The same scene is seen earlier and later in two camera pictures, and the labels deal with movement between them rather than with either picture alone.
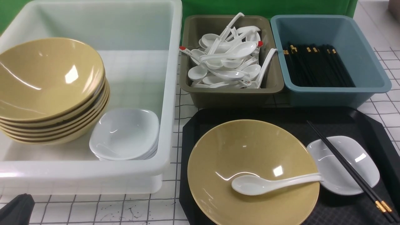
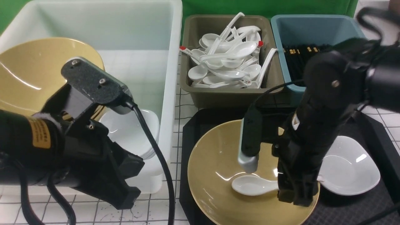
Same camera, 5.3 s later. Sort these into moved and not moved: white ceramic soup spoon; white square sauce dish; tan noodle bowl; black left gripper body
Moved: black left gripper body
Not moved: white ceramic soup spoon; tan noodle bowl; white square sauce dish
